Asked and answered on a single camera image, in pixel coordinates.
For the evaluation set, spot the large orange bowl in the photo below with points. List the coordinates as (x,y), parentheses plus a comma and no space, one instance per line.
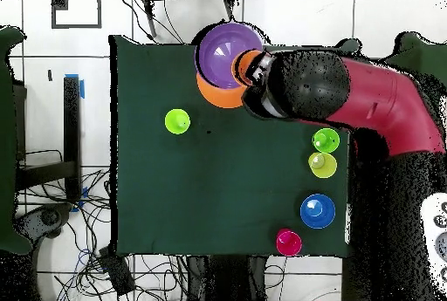
(220,98)

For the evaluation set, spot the orange cup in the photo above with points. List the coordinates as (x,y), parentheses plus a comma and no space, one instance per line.
(242,67)

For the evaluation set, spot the purple bowl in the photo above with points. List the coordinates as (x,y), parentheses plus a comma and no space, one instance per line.
(216,53)

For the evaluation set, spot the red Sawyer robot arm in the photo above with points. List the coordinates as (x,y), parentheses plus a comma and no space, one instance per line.
(377,102)

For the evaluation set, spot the lime green cup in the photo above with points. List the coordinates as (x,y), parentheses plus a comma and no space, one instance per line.
(177,121)

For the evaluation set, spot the dark green table cloth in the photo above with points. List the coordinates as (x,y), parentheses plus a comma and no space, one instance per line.
(157,175)

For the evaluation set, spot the yellow cup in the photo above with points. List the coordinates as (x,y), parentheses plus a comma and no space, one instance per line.
(326,170)

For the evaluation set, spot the blue bowl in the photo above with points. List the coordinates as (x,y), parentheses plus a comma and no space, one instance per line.
(317,212)

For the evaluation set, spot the red cup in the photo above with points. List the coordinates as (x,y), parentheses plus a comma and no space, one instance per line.
(288,242)

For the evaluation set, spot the blue tape strip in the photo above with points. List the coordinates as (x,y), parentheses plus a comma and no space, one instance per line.
(82,90)
(85,192)

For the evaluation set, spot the black metal stand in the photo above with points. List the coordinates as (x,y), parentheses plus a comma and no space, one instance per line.
(71,123)

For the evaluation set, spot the dark office chair base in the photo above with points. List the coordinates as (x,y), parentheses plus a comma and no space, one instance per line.
(49,217)

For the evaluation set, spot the small black object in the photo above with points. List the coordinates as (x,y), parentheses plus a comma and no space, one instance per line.
(50,75)

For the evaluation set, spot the black square frame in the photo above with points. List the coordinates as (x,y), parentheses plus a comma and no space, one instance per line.
(59,1)

